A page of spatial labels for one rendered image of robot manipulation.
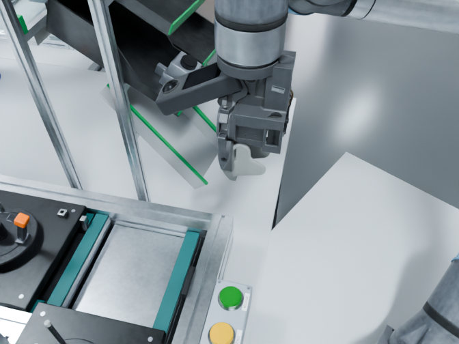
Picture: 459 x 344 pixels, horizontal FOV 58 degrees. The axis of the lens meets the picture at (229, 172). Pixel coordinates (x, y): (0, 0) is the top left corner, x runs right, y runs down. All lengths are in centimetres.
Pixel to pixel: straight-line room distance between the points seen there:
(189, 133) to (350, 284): 48
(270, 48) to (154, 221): 56
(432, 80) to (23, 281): 289
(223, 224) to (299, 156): 157
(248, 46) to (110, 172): 79
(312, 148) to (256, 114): 199
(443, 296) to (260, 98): 47
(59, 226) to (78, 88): 66
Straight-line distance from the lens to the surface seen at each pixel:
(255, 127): 49
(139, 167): 90
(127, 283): 88
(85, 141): 127
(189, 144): 93
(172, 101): 51
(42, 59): 168
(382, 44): 355
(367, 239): 103
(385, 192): 114
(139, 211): 92
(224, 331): 76
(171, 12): 72
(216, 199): 105
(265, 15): 42
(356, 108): 282
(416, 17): 61
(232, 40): 43
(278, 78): 47
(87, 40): 79
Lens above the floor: 167
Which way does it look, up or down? 47 degrees down
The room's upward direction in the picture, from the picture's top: straight up
